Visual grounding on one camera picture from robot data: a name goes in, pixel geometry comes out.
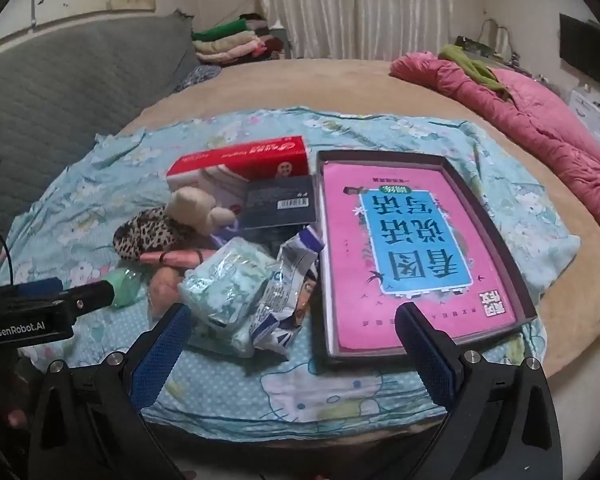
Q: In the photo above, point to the light blue cartoon printed blanket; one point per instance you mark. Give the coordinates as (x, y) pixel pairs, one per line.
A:
(105, 175)

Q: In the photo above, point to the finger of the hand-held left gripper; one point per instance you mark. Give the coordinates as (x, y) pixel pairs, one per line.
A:
(37, 287)
(92, 297)

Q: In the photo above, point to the leopard print scrunchie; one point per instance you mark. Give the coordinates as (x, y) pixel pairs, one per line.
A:
(145, 235)

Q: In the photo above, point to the grey quilted cover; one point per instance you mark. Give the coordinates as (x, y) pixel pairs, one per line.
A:
(70, 90)

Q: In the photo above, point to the white curtain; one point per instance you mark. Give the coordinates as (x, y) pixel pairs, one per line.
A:
(355, 5)

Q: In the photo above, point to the person's left hand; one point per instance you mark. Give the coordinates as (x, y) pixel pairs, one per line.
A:
(10, 412)

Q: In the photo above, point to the pink quilt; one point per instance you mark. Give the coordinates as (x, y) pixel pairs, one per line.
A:
(545, 125)

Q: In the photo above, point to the stack of folded clothes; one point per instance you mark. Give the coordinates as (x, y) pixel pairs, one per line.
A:
(225, 42)

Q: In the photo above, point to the green egg sponge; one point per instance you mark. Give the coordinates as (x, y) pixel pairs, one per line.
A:
(127, 285)

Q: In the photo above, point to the beige plush toy purple ribbon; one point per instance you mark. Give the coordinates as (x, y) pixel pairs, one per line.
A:
(195, 207)

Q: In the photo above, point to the shallow dark cardboard box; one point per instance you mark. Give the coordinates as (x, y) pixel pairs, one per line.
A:
(380, 157)

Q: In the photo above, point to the black monitor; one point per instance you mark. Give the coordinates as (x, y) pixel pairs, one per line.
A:
(585, 50)

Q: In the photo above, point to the dark navy box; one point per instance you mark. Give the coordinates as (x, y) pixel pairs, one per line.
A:
(280, 205)

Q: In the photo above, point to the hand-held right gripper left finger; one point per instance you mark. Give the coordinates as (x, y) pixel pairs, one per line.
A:
(160, 355)

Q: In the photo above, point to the green floral tissue pack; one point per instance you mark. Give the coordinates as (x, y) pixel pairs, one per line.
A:
(220, 285)

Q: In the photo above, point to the dark floral cloth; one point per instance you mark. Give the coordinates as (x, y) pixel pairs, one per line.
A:
(197, 77)

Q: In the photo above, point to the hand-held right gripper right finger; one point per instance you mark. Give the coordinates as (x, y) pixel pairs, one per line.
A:
(425, 355)

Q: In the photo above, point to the green cloth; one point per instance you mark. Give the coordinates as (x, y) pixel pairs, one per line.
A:
(472, 67)

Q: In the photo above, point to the beige bed sheet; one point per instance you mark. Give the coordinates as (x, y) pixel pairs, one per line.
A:
(305, 85)

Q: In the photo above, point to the red and white carton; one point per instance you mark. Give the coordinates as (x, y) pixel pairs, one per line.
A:
(240, 155)

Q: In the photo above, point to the white and blue foil packet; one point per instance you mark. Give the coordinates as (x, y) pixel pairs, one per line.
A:
(290, 270)

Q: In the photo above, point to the peach plush ball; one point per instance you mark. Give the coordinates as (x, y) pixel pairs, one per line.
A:
(162, 290)

